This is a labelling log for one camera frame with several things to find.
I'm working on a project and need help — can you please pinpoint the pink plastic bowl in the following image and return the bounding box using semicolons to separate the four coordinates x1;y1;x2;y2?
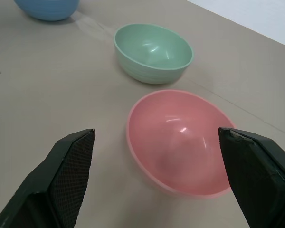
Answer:
126;89;237;200

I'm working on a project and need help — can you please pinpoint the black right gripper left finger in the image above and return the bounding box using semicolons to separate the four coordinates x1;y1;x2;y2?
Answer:
0;128;96;228

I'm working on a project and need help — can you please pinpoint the green plastic bowl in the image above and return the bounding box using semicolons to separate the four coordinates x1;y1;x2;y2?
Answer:
113;23;194;85

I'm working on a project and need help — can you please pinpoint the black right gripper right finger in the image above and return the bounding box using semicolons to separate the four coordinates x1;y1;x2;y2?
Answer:
218;127;285;228

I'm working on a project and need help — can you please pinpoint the blue plastic bowl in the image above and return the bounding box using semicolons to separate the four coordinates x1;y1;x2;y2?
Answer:
13;0;80;21

